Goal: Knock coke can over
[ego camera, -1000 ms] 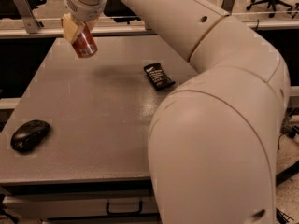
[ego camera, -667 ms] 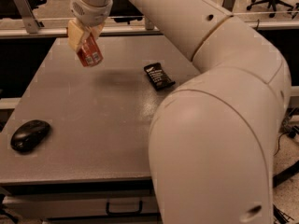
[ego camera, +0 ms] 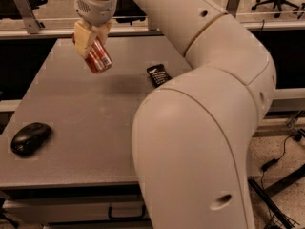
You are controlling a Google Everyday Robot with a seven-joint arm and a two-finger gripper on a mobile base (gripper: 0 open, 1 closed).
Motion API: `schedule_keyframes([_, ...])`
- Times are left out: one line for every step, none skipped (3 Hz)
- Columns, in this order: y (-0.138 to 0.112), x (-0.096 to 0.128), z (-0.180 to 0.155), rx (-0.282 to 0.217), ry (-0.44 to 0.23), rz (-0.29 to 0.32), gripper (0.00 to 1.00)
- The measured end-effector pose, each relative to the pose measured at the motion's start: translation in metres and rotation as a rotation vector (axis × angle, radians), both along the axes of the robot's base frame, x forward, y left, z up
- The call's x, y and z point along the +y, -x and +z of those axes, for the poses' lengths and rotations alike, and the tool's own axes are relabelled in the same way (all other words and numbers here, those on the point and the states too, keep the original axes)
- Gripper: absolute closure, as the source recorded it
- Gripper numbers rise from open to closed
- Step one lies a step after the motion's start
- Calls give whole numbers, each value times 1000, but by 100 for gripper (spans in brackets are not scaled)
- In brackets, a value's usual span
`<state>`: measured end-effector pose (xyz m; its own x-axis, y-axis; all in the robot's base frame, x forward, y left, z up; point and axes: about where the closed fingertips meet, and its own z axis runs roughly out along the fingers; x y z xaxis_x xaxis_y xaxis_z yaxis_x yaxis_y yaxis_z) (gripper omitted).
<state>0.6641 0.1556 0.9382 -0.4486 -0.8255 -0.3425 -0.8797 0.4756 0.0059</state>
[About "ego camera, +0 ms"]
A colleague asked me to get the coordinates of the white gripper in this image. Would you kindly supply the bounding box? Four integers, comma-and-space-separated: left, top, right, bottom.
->
73, 0, 117, 58

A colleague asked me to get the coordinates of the red coke can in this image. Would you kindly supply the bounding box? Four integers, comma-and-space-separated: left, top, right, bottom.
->
72, 36, 112, 73

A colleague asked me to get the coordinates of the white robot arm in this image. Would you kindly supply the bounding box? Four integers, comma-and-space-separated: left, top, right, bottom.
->
74, 0, 276, 229

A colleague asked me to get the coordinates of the black office chair centre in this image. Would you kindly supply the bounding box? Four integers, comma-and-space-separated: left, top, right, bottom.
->
114, 0, 146, 24

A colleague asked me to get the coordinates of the black snack bar wrapper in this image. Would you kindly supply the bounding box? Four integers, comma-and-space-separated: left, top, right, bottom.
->
147, 64, 172, 88

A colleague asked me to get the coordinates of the black computer mouse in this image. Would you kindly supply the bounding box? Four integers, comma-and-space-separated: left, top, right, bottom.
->
10, 122, 52, 156

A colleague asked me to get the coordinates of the black office chair right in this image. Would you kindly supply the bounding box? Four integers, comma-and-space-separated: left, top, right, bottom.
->
251, 0, 305, 19

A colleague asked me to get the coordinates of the grey cabinet drawer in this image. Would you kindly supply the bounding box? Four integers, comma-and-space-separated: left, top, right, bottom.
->
4, 195, 145, 224

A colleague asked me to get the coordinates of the left metal bracket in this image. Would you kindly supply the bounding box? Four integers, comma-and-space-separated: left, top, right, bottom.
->
13, 0, 42, 34

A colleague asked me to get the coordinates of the centre metal bracket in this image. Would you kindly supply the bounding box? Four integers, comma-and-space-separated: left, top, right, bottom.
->
148, 18, 157, 31

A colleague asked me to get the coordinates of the black hanging cable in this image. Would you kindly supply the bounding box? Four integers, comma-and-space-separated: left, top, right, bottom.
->
257, 19, 266, 40

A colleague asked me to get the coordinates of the black drawer handle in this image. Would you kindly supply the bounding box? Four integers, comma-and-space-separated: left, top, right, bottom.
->
108, 205, 146, 221

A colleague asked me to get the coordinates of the black power adapter cable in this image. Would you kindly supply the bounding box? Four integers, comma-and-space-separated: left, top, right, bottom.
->
259, 134, 303, 189

